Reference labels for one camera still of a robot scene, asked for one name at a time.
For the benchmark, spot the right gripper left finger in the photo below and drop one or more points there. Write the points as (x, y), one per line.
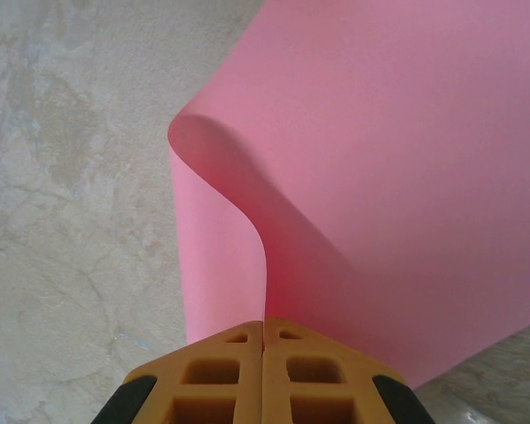
(212, 380)

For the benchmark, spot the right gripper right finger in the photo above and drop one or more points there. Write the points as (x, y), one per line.
(318, 380)

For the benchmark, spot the pink cloth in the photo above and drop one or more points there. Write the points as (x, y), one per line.
(380, 132)

